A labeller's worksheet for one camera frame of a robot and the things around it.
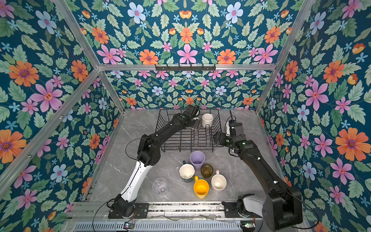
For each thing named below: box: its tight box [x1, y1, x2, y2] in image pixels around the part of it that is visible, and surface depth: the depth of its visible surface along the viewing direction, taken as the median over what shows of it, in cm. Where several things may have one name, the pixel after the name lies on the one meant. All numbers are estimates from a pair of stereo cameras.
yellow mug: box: [193, 175, 210, 200], surface depth 77 cm
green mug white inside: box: [179, 159, 196, 183], surface depth 80 cm
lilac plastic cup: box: [189, 150, 206, 172], surface depth 84 cm
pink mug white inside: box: [210, 170, 228, 191], surface depth 78 cm
